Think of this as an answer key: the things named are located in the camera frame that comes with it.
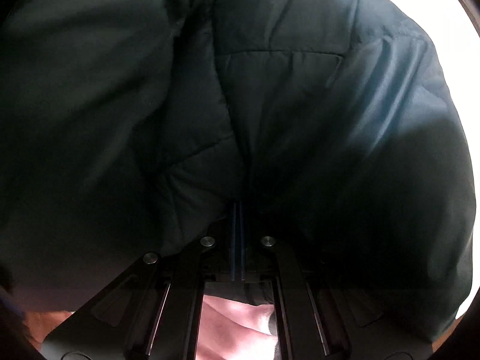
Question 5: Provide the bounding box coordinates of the teal quilted puffer jacket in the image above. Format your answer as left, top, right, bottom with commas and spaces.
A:
1, 0, 476, 340

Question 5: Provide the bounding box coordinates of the striped brown pink bed blanket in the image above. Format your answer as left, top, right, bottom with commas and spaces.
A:
195, 295, 278, 360

